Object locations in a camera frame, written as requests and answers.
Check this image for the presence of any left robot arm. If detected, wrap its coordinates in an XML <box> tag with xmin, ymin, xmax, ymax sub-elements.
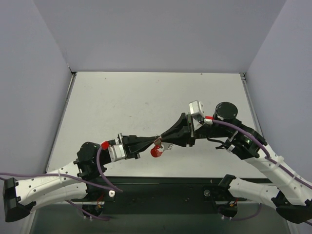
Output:
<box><xmin>2</xmin><ymin>134</ymin><xmax>158</xmax><ymax>222</ymax></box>

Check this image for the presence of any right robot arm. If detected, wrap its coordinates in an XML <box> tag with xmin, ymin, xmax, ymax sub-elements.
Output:
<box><xmin>160</xmin><ymin>101</ymin><xmax>312</xmax><ymax>224</ymax></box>

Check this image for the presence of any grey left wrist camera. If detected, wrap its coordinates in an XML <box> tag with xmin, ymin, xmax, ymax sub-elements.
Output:
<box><xmin>108</xmin><ymin>144</ymin><xmax>126</xmax><ymax>162</ymax></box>

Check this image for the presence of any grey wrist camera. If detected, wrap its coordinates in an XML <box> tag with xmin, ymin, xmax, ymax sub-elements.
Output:
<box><xmin>108</xmin><ymin>144</ymin><xmax>126</xmax><ymax>162</ymax></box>
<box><xmin>189</xmin><ymin>100</ymin><xmax>205</xmax><ymax>122</ymax></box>

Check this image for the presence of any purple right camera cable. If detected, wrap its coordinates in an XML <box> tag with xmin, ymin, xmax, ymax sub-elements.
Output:
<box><xmin>211</xmin><ymin>118</ymin><xmax>312</xmax><ymax>188</ymax></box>

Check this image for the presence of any purple camera cable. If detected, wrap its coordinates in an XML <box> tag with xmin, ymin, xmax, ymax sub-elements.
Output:
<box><xmin>0</xmin><ymin>146</ymin><xmax>124</xmax><ymax>195</ymax></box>
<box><xmin>211</xmin><ymin>118</ymin><xmax>312</xmax><ymax>188</ymax></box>

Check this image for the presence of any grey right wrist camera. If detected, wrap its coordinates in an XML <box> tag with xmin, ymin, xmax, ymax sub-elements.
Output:
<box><xmin>189</xmin><ymin>100</ymin><xmax>205</xmax><ymax>122</ymax></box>

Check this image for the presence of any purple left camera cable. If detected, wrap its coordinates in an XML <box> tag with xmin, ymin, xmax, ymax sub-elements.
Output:
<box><xmin>0</xmin><ymin>146</ymin><xmax>124</xmax><ymax>195</ymax></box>

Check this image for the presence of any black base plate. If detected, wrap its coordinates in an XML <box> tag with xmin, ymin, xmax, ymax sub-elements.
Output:
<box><xmin>70</xmin><ymin>175</ymin><xmax>269</xmax><ymax>216</ymax></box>

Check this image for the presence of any aluminium frame rail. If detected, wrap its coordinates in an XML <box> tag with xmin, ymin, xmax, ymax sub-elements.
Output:
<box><xmin>239</xmin><ymin>72</ymin><xmax>269</xmax><ymax>156</ymax></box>

